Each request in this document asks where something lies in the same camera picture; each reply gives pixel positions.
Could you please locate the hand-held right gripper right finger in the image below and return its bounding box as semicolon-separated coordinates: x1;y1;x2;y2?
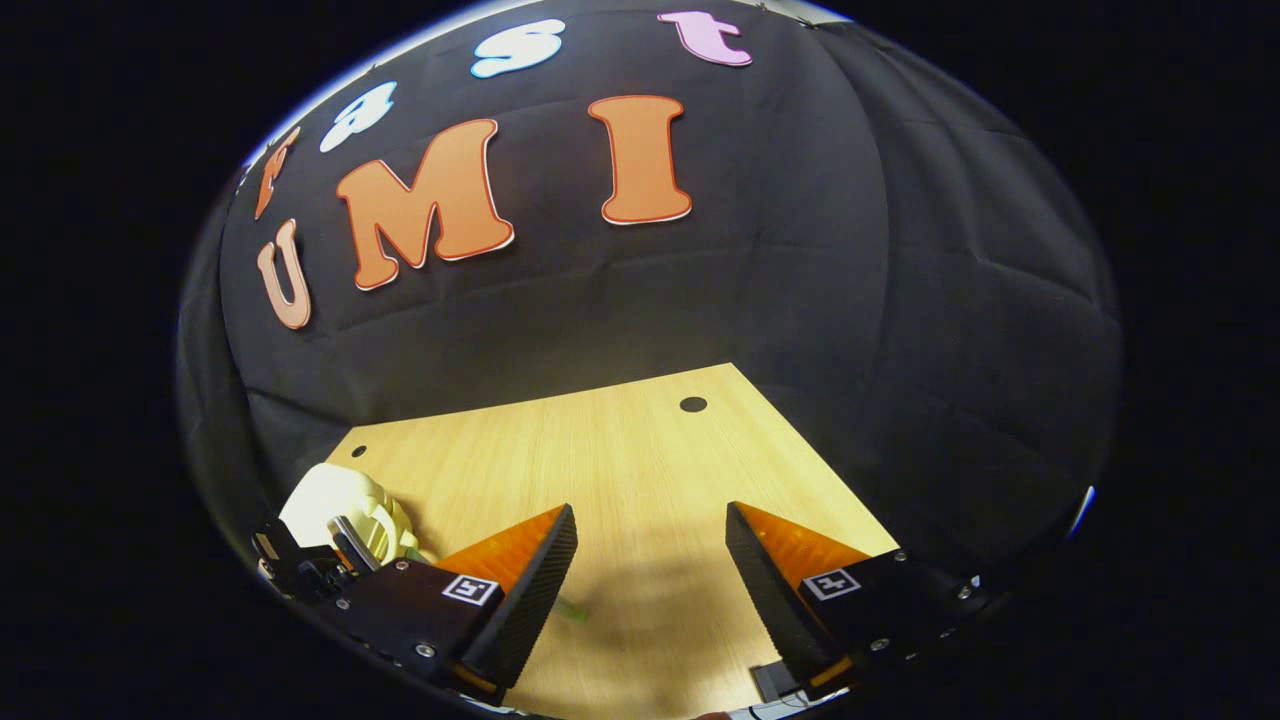
725;500;991;701

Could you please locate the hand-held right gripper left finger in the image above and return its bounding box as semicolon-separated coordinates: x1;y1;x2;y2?
335;503;579;706

